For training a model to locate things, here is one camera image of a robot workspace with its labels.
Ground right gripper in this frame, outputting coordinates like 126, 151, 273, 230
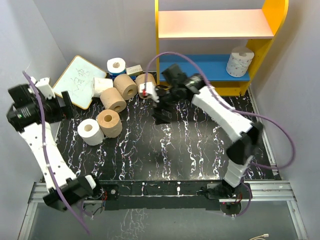
149, 86, 180, 126

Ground brown roll front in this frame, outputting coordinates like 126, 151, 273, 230
97, 109, 123, 138

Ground brown roll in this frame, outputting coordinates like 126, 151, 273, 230
113, 74, 138, 101
100, 87, 127, 113
97, 109, 123, 138
135, 73, 158, 100

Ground white dotted paper roll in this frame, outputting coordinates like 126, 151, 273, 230
226, 46, 255, 78

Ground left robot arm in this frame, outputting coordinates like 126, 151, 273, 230
6, 83, 104, 212

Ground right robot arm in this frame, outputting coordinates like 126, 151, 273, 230
145, 64, 263, 199

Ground yellow shelf unit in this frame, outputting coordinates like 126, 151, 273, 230
154, 0, 290, 98

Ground white roll front left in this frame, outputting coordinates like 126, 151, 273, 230
77, 118, 104, 146

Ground brown roll back right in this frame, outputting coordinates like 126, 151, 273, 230
135, 73, 158, 100

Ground white roll lying sideways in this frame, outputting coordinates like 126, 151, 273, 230
92, 77, 114, 98

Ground brown roll middle left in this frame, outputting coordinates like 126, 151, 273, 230
100, 87, 127, 113

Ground brown roll back middle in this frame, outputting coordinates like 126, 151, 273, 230
113, 74, 138, 101

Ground small beige carton box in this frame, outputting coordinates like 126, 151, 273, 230
126, 64, 143, 76

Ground blue box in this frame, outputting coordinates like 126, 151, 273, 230
109, 70, 126, 80

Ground white roll on blue box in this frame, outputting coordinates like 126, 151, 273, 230
106, 57, 126, 73

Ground small whiteboard wooden frame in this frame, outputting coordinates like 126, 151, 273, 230
52, 55, 107, 110

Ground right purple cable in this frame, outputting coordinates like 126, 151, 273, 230
146, 51, 297, 218

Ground purple cable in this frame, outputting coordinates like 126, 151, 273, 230
146, 51, 297, 218
22, 70, 92, 237

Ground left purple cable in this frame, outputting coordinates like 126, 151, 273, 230
22, 70, 92, 237

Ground aluminium rail frame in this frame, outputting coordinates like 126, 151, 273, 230
18, 87, 310, 240

